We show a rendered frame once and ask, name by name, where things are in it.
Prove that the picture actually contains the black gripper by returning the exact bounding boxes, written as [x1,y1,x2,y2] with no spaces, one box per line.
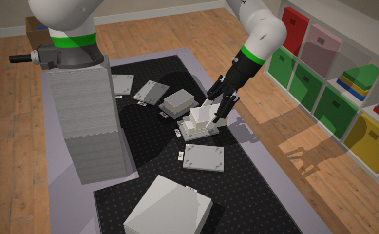
[202,65,250,129]

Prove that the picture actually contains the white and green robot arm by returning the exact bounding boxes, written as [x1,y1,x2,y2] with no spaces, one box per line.
[9,0,287,78]

